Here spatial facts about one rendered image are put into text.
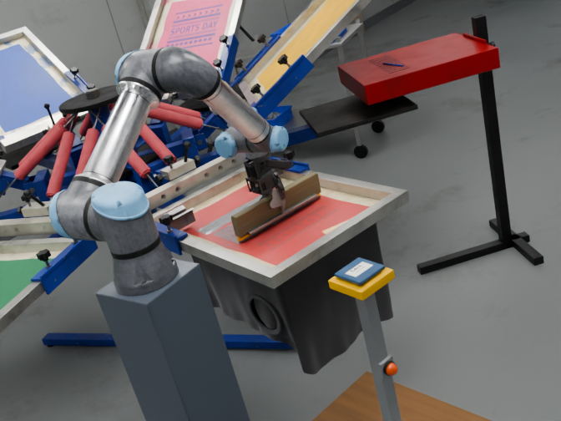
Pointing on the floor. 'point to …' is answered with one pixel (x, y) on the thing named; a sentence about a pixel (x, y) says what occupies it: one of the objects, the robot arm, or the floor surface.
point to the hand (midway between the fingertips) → (279, 206)
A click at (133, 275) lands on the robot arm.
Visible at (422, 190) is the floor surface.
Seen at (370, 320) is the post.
